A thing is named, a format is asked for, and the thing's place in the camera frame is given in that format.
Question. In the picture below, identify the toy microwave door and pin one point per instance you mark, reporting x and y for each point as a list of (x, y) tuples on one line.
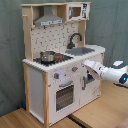
[(77, 11)]

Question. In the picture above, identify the black toy stovetop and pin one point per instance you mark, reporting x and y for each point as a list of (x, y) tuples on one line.
[(57, 58)]

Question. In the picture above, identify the grey ice dispenser panel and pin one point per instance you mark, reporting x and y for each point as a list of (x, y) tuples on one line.
[(89, 77)]

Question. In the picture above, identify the grey range hood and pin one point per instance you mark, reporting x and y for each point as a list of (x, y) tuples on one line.
[(48, 18)]

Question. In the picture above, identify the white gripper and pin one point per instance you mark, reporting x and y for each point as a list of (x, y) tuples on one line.
[(94, 68)]

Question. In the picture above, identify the silver toy pot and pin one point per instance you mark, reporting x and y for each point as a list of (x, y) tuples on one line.
[(47, 56)]

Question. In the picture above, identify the left red stove knob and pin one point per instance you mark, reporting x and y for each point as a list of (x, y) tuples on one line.
[(56, 75)]

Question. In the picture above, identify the grey toy sink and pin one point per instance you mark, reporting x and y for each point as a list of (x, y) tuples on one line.
[(79, 51)]

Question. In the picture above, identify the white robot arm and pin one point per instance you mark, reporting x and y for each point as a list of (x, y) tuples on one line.
[(119, 77)]

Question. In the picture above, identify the red stove knob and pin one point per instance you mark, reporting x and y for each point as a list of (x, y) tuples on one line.
[(56, 75), (74, 69)]

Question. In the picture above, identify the wooden toy kitchen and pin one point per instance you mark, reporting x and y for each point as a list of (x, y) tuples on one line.
[(40, 84)]

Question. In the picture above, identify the right red stove knob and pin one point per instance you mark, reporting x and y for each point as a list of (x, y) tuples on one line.
[(74, 69)]

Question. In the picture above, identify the grey cabinet door handle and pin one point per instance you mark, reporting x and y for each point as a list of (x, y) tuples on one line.
[(84, 83)]

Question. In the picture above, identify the toy oven door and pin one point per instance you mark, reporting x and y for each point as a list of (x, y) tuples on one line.
[(64, 97)]

